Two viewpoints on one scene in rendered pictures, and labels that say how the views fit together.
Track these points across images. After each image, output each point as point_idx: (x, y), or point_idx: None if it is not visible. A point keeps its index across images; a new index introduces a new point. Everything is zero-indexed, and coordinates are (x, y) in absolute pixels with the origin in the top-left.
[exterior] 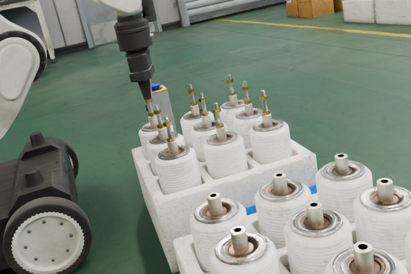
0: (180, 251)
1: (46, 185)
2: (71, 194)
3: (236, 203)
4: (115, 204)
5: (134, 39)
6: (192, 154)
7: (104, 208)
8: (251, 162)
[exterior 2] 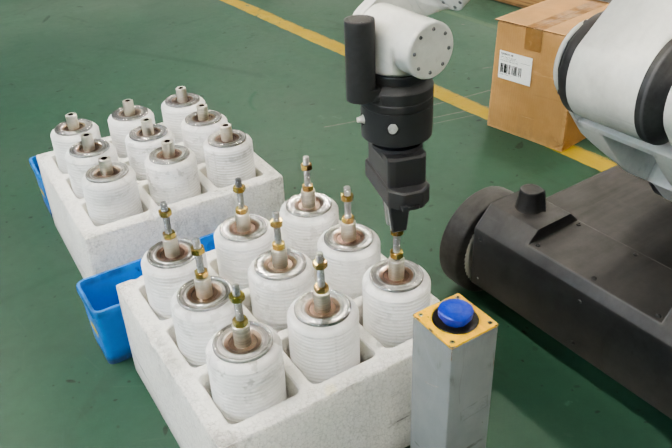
0: (269, 167)
1: (503, 204)
2: (487, 242)
3: (209, 141)
4: (527, 410)
5: None
6: (281, 207)
7: (542, 399)
8: (212, 270)
